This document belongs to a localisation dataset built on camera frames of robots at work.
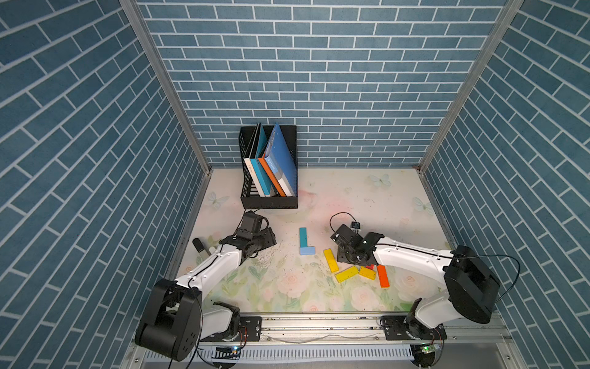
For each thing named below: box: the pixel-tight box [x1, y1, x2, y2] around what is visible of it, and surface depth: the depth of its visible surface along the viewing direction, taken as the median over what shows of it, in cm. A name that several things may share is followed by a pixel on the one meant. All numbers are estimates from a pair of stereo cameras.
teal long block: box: [298, 227, 309, 249], surface depth 98 cm
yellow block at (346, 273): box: [334, 265, 359, 283], surface depth 87 cm
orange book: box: [258, 155, 287, 198], surface depth 91 cm
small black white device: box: [192, 237, 206, 253], surface depth 89 cm
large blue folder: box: [264, 122, 298, 197], surface depth 101 cm
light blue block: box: [299, 246, 316, 256], surface depth 94 cm
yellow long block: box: [323, 248, 340, 273], surface depth 90 cm
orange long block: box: [377, 264, 391, 289], surface depth 86 cm
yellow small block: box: [358, 265, 376, 281], surface depth 87 cm
